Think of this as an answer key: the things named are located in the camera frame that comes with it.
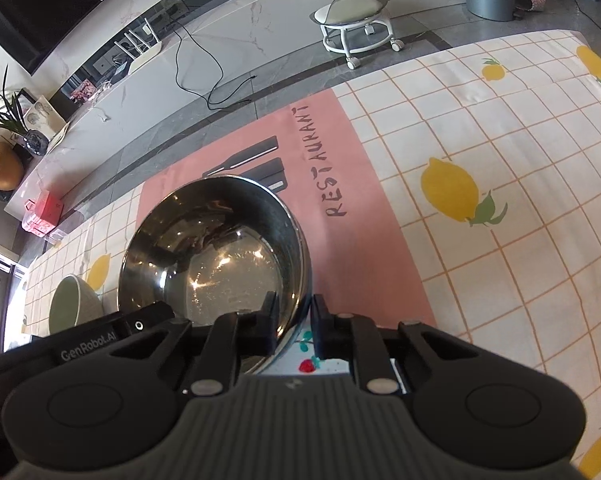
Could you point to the golden brown vase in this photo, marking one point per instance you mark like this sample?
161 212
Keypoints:
11 168

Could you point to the white framed photo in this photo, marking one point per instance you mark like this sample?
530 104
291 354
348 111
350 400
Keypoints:
43 117

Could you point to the green potted plant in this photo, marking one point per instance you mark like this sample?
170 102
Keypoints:
12 118

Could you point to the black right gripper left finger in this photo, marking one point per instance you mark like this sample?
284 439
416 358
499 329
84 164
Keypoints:
220 349

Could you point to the strawberry patterned plate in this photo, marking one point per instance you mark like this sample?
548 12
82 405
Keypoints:
300 358

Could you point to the lemon checkered tablecloth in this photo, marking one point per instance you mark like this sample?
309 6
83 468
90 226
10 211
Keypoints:
490 155

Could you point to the red tissue box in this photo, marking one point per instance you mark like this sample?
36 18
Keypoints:
42 215

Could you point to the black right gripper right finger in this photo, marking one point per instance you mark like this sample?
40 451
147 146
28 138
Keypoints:
356 339

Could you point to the stainless steel bowl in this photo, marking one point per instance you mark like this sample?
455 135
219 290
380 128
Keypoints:
219 245

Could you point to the white wifi router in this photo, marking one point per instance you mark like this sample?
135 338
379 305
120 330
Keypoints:
140 48

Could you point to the pink restaurant placemat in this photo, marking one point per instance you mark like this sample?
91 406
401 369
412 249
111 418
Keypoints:
361 260

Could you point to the green ceramic bowl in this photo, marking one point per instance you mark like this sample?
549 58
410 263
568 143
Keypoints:
74 303

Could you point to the white tv console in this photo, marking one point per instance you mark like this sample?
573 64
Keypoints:
216 48

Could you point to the white rolling stool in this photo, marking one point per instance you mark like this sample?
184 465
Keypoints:
340 17

